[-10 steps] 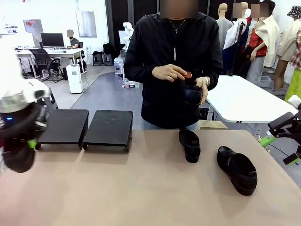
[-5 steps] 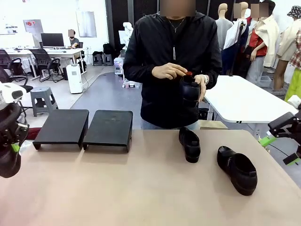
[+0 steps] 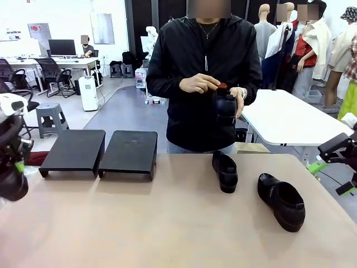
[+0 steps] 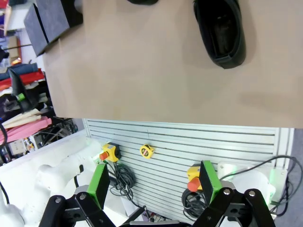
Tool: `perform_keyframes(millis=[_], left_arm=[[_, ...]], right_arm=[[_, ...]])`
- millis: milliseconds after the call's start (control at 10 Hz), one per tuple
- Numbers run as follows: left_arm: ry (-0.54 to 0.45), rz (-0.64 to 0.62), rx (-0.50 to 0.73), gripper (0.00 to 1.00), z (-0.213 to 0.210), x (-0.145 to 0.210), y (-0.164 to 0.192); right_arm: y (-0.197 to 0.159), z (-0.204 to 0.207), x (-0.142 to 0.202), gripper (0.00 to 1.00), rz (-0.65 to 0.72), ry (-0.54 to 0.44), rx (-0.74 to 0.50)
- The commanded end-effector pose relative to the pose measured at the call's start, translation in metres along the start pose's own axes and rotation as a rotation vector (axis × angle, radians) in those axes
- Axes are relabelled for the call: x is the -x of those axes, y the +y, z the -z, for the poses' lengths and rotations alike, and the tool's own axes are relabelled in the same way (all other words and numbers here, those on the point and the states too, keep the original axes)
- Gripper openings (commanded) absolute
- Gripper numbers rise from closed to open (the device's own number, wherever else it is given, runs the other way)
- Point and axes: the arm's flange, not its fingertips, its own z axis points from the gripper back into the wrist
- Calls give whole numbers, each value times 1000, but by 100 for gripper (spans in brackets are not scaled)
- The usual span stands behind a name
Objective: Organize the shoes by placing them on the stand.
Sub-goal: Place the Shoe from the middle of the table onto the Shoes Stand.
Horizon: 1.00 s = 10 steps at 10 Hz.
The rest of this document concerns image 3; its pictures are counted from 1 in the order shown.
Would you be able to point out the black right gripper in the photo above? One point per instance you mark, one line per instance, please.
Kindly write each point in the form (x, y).
(352, 152)

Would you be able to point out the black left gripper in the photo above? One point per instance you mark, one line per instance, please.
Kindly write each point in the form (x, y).
(11, 139)

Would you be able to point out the black leather shoe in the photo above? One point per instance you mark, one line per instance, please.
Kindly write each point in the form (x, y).
(267, 187)
(224, 170)
(224, 109)

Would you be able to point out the red wooden shoe brush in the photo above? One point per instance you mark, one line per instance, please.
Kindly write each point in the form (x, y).
(222, 84)

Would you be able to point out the person's right forearm black sleeve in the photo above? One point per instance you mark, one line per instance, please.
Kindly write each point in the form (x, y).
(164, 86)

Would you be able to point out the person's left forearm black sleeve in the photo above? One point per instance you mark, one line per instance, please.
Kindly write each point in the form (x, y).
(253, 92)

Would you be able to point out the black shoe stand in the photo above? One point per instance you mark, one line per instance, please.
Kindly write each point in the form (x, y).
(72, 150)
(128, 153)

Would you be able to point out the person's left hand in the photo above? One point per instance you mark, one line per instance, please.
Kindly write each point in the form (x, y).
(238, 96)

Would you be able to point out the person's right hand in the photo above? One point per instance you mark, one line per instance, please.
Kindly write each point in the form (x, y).
(195, 83)

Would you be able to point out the dark red cloth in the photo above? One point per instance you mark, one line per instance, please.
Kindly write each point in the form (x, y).
(37, 158)

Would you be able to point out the mannequin in neon yellow trousers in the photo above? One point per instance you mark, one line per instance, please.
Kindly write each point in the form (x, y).
(350, 103)

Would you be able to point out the white table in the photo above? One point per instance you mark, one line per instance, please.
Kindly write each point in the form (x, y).
(287, 117)

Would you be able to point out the grey plastic crate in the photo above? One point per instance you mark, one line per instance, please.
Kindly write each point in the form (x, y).
(313, 97)

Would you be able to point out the black office chair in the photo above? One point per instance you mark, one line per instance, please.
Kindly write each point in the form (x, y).
(5, 69)
(51, 69)
(30, 104)

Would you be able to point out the grey plastic stool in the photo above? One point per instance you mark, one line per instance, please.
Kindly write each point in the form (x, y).
(51, 111)

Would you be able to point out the flat cardboard sheet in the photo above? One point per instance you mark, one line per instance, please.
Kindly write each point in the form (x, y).
(252, 148)

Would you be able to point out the white air purifier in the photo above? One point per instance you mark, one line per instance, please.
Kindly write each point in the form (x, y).
(88, 95)

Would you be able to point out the mannequin in red top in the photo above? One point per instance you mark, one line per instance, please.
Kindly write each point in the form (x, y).
(306, 53)

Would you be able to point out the silver wristwatch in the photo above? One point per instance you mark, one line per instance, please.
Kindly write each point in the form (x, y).
(244, 93)

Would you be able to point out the white office desk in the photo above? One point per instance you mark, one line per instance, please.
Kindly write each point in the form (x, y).
(69, 62)

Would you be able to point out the mannequin in white navy jacket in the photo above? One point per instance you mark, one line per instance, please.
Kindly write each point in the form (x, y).
(279, 47)

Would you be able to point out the black computer monitor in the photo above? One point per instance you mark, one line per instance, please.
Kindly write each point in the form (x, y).
(62, 47)

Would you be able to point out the person in black jacket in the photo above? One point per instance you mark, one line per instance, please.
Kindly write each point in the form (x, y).
(195, 120)

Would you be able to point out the seated person at desk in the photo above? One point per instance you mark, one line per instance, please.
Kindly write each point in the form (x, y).
(87, 50)

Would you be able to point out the dark plastic stool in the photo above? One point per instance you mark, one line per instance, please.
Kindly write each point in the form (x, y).
(128, 70)
(115, 69)

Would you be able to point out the mannequin in grey tank top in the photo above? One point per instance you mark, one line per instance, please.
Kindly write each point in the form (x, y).
(263, 33)

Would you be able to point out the clear storage box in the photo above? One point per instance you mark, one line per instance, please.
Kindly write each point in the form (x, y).
(140, 78)

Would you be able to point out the black backpack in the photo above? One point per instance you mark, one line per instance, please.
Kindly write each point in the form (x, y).
(129, 60)

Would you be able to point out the white humanoid robot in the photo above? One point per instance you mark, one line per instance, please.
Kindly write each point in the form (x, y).
(150, 32)

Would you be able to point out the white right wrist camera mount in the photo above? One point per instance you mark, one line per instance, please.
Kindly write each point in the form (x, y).
(351, 120)

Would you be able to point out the grey wall panel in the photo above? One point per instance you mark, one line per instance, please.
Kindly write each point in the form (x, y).
(39, 31)

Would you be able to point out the wall poster board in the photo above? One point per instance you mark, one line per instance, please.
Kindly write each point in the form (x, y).
(102, 28)

